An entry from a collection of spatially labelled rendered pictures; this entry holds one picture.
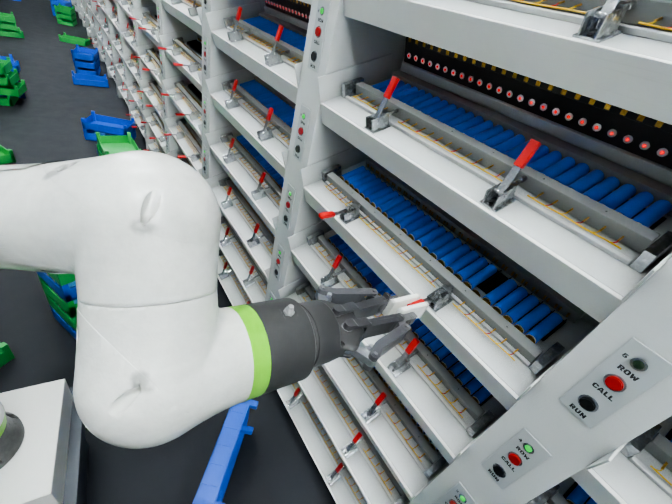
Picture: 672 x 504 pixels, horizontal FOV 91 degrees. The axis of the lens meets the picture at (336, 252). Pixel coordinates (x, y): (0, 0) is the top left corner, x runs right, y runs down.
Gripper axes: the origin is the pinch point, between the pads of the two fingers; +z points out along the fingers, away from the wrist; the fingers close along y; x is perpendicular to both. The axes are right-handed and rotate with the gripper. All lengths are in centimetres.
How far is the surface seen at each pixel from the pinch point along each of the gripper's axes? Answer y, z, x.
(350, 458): 2, 18, -59
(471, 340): 8.2, 8.3, -0.8
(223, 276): -96, 22, -77
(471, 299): 3.8, 10.7, 3.4
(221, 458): -18, -7, -75
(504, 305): 7.5, 14.0, 4.9
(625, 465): 29.9, 10.3, 0.5
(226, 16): -112, 8, 24
